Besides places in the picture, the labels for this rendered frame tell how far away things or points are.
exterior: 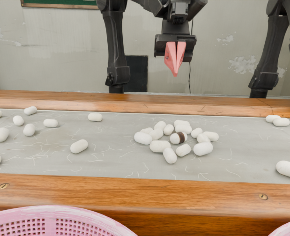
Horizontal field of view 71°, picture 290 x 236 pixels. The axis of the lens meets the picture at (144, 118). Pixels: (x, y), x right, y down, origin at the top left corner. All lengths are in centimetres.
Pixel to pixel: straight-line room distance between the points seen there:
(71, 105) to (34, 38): 213
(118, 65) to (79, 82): 180
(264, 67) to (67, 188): 81
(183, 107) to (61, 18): 216
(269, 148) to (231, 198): 22
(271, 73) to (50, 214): 85
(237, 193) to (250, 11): 249
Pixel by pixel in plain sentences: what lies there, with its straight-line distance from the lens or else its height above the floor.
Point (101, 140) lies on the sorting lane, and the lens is 41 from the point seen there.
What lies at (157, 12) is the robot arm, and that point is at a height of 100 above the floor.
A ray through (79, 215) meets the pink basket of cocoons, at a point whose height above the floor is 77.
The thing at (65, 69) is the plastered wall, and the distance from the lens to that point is 260.
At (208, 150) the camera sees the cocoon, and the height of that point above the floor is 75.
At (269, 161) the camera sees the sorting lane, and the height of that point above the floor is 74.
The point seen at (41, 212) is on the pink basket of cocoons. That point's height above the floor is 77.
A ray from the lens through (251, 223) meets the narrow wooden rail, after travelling 27.
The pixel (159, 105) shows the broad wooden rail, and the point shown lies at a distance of 56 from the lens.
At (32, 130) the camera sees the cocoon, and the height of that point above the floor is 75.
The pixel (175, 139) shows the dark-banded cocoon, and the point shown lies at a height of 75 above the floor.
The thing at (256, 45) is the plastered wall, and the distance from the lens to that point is 273.
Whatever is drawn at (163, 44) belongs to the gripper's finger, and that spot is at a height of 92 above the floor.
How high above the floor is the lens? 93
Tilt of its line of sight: 21 degrees down
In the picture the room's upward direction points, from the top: 2 degrees clockwise
